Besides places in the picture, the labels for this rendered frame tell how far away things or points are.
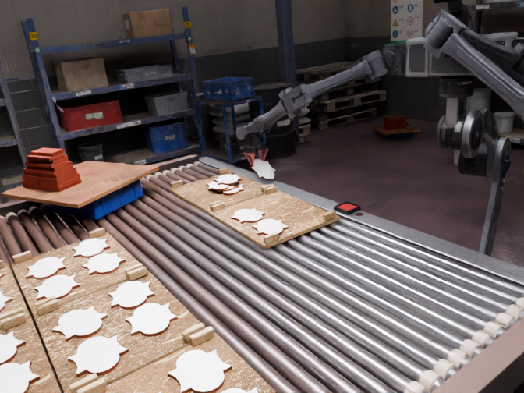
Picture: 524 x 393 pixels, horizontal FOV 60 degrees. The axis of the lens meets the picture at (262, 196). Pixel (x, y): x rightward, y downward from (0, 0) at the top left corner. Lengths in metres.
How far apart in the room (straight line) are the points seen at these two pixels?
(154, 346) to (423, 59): 1.51
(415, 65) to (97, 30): 5.03
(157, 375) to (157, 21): 5.28
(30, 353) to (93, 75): 4.86
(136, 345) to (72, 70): 4.87
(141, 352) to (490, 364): 0.78
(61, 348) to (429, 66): 1.66
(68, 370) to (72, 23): 5.58
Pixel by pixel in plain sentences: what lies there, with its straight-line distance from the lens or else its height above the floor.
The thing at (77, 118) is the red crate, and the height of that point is 0.79.
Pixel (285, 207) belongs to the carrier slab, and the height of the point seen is 0.94.
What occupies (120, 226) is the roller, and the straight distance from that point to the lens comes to 1.98.
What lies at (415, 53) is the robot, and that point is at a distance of 2.08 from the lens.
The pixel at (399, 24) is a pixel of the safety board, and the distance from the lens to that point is 7.60.
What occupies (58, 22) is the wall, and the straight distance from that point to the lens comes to 6.45.
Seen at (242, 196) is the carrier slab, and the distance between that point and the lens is 2.03.
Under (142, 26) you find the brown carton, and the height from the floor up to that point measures 1.72.
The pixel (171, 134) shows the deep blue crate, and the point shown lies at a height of 0.36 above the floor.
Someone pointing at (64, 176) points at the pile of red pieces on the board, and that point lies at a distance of 2.19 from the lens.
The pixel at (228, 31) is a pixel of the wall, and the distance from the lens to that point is 7.18.
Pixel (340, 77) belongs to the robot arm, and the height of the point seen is 1.42.
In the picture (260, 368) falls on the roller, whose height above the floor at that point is 0.92.
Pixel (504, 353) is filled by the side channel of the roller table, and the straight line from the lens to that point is 1.15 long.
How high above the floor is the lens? 1.66
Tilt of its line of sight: 21 degrees down
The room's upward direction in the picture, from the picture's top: 6 degrees counter-clockwise
